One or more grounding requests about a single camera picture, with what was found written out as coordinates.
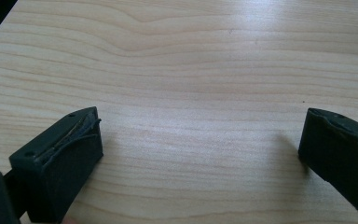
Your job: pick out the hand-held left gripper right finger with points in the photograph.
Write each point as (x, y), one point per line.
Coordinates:
(338, 149)

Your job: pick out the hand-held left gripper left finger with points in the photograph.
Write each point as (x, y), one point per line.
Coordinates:
(56, 168)

